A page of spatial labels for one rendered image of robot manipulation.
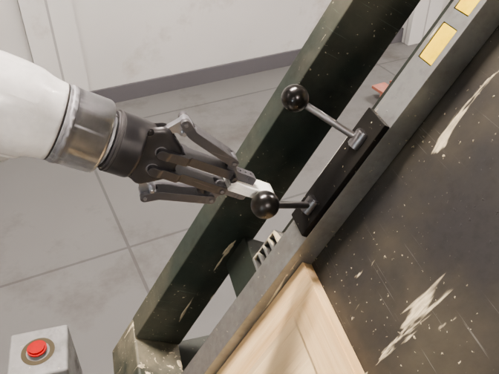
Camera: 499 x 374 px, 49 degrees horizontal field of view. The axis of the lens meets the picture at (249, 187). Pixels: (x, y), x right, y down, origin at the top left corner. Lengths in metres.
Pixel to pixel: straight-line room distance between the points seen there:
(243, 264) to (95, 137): 0.55
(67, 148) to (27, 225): 2.49
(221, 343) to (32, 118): 0.52
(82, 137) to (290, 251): 0.37
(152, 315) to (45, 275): 1.60
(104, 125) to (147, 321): 0.69
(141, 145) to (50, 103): 0.11
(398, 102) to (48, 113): 0.43
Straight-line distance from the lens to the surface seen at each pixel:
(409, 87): 0.74
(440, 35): 0.75
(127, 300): 2.56
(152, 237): 2.84
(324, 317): 0.78
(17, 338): 1.31
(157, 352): 1.27
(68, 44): 3.73
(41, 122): 0.60
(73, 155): 0.62
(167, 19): 3.96
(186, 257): 1.11
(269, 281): 0.86
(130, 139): 0.63
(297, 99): 0.73
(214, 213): 1.05
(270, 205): 0.70
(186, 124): 0.65
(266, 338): 0.88
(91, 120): 0.61
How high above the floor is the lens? 1.90
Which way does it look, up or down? 37 degrees down
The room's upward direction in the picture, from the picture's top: straight up
